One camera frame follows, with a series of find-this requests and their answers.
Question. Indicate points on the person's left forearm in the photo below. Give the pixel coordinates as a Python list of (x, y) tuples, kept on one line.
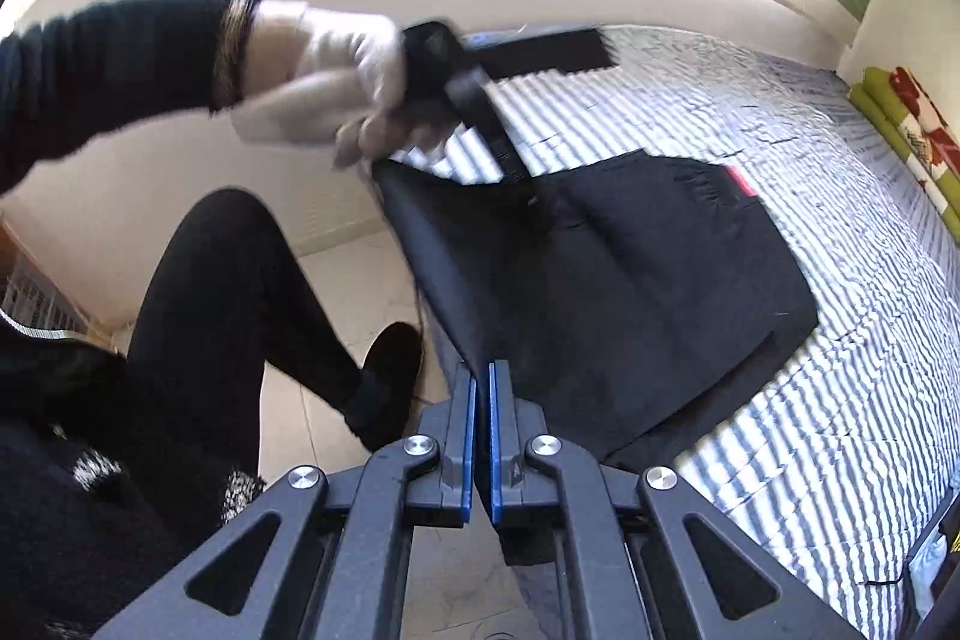
[(112, 63)]

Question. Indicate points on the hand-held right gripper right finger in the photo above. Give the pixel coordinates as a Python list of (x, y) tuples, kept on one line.
[(495, 437)]

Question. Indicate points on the person's left hand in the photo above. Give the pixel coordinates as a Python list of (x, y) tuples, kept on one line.
[(322, 78)]

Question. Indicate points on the white slatted rack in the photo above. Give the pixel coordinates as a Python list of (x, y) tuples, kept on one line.
[(37, 295)]

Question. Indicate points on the folded green floral blanket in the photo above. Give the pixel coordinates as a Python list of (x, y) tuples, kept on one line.
[(915, 130)]

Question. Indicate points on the person's black shoe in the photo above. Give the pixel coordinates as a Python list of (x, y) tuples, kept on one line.
[(390, 377)]

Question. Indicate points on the blue white striped bed quilt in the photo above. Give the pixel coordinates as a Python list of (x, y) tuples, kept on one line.
[(840, 235)]

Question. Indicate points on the person's legs in black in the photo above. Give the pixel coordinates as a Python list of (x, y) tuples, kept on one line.
[(67, 497)]

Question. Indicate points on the dark navy pants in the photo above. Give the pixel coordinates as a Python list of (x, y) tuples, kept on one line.
[(637, 295)]

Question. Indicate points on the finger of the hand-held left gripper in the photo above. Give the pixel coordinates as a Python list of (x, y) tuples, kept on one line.
[(555, 51)]

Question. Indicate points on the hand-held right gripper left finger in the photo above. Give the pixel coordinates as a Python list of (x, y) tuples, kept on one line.
[(469, 437)]

